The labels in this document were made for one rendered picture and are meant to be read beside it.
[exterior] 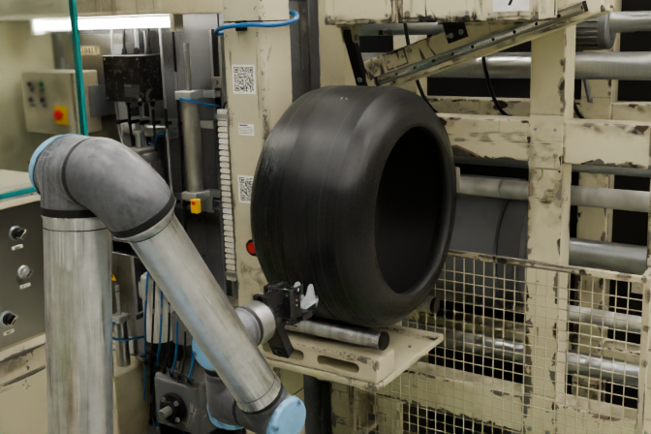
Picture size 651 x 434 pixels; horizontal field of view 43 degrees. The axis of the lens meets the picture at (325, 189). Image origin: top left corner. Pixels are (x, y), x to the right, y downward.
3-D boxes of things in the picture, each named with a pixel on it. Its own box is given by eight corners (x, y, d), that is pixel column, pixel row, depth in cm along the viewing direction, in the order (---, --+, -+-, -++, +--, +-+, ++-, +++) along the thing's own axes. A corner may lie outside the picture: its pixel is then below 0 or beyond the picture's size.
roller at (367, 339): (263, 326, 213) (263, 310, 212) (273, 322, 217) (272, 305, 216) (381, 353, 194) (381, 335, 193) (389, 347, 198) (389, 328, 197)
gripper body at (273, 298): (306, 283, 179) (273, 299, 169) (307, 321, 181) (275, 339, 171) (278, 278, 183) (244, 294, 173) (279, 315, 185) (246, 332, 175)
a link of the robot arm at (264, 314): (264, 352, 167) (228, 343, 172) (279, 343, 171) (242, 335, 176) (263, 310, 165) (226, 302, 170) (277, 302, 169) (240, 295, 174)
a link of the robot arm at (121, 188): (146, 126, 124) (322, 416, 157) (105, 122, 132) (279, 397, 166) (88, 172, 118) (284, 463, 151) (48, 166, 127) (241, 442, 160)
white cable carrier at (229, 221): (226, 279, 229) (216, 108, 219) (237, 274, 233) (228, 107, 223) (238, 282, 227) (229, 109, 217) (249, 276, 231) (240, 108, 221)
